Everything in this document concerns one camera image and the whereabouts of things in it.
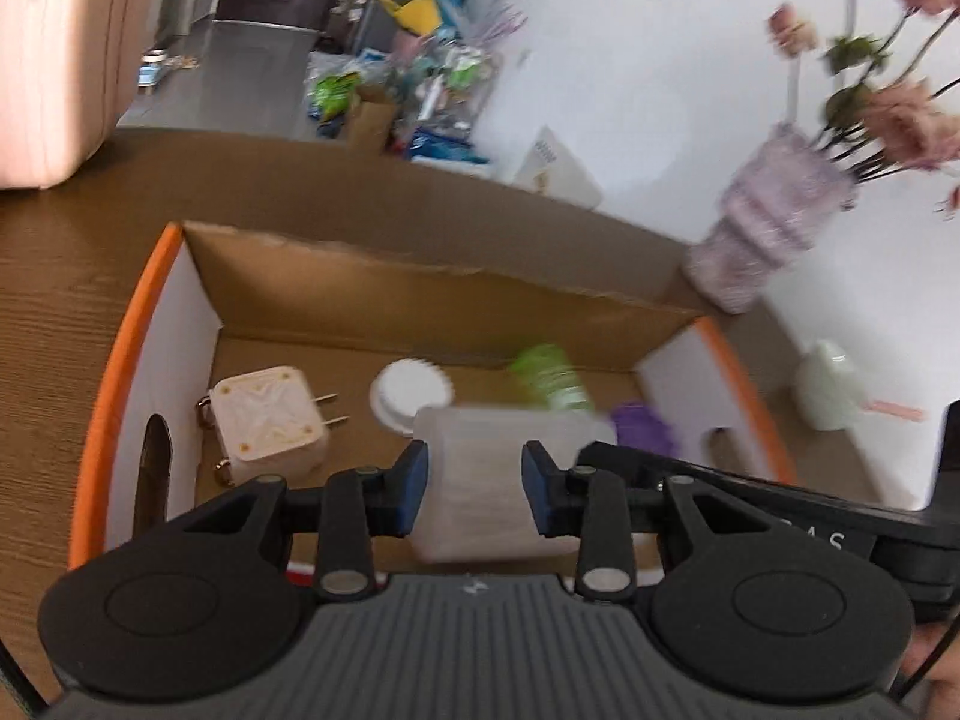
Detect dried pink rose bouquet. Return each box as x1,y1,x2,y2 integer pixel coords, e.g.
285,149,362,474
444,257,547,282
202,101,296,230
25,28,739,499
769,0,960,220

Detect small brown cardboard box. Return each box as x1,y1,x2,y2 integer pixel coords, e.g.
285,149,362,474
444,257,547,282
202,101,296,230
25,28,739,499
343,86,403,155

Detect red cardboard box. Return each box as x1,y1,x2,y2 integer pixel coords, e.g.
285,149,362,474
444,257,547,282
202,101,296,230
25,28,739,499
67,221,800,587

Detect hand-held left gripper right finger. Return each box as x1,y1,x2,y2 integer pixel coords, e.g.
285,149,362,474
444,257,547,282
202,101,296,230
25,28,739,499
523,441,775,602

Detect green spray bottle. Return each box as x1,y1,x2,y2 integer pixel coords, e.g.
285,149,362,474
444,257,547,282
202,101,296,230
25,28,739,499
508,343,598,414

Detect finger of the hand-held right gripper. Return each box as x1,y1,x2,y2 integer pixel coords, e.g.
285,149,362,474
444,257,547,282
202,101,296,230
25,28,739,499
576,441,752,502

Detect purple gear-shaped lid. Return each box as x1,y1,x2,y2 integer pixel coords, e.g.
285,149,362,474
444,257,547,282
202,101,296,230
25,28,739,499
609,401,680,459

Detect translucent plastic container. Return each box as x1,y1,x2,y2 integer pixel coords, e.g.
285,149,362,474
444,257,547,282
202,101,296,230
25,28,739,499
411,405,618,565

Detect pink spoon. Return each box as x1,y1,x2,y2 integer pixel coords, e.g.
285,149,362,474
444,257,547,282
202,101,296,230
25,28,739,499
862,399,928,422

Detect person's right hand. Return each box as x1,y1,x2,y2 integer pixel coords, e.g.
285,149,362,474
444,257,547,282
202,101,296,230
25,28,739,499
898,617,960,692

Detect pink speckled ceramic vase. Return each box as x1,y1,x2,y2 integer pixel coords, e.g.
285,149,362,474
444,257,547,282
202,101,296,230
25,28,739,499
682,124,860,316

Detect white spiral notebook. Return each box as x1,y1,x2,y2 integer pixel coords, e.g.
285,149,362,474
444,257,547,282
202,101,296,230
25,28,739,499
514,124,605,212

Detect pile of household clutter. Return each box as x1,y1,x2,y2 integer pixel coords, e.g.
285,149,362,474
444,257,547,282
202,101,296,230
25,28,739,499
304,0,527,166

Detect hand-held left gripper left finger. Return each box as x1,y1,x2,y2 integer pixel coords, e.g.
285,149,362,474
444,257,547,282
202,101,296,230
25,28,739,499
176,439,431,602

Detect cream plug-shaped cube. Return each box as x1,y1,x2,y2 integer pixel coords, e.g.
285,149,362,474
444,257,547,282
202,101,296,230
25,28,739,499
196,366,353,485

